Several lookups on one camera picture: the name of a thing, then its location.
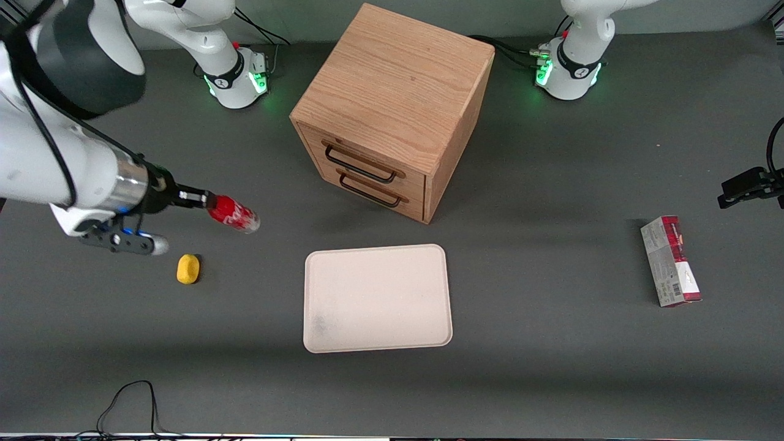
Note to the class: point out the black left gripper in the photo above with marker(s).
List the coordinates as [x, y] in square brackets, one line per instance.
[748, 186]

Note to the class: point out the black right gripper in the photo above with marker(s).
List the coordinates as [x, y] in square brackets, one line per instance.
[160, 191]

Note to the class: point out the red soda can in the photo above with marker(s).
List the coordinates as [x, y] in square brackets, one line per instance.
[233, 213]

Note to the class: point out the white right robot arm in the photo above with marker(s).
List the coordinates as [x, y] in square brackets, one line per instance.
[37, 159]

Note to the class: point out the beige rectangular tray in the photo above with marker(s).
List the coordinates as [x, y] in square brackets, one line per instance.
[376, 297]

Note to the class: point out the yellow lemon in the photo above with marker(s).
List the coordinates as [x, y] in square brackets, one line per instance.
[188, 269]

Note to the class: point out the red tartan cardboard box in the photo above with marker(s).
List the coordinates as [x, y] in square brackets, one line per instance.
[670, 260]

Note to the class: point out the wooden two-drawer cabinet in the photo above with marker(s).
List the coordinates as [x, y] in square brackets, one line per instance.
[398, 79]

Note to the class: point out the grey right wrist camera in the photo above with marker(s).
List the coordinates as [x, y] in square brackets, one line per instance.
[131, 243]

